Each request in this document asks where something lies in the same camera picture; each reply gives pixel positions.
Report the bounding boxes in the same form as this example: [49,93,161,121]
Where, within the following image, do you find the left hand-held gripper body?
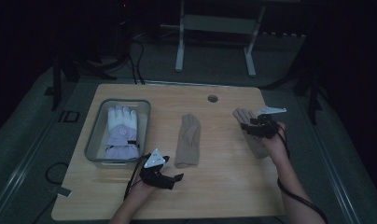
[139,147,175,191]

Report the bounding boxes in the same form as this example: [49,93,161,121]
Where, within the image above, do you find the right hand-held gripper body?
[250,105,287,140]

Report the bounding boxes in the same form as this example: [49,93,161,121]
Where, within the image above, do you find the beige knit glove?
[231,107,272,160]
[174,113,202,169]

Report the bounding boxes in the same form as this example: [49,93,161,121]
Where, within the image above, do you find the purple and white glove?
[105,105,141,161]

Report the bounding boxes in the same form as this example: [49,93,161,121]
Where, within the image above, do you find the clear plastic bin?
[83,98,152,165]

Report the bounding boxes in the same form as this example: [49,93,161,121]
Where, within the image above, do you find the person's left hand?
[126,176,161,202]

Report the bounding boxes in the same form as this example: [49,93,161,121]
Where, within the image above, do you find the person's right hand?
[260,121,291,161]

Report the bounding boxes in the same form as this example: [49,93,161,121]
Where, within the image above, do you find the black tripod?
[290,59,326,126]

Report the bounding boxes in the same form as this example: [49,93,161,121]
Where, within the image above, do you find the grey floor tag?
[56,186,74,199]

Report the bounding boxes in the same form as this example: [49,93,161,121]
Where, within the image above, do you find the grey metal stand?
[174,0,268,78]

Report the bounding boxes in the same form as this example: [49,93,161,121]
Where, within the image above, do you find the black stand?
[44,54,116,112]

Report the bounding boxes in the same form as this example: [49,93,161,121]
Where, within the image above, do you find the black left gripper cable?
[123,153,152,201]

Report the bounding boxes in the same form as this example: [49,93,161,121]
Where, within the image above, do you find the black hanging cables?
[126,36,147,86]

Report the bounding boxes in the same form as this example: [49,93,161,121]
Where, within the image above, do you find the black floor cable loop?
[44,161,70,185]

